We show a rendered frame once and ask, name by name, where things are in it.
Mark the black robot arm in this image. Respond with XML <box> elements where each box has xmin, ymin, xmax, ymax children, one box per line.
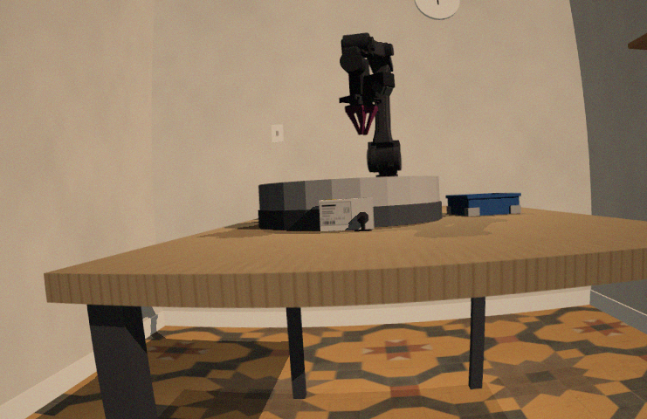
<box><xmin>340</xmin><ymin>33</ymin><xmax>402</xmax><ymax>177</ymax></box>

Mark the blue crate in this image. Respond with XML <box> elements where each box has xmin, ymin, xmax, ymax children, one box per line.
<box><xmin>445</xmin><ymin>193</ymin><xmax>521</xmax><ymax>216</ymax></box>

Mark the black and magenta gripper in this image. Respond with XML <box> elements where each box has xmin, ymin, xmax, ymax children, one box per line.
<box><xmin>339</xmin><ymin>76</ymin><xmax>382</xmax><ymax>135</ymax></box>

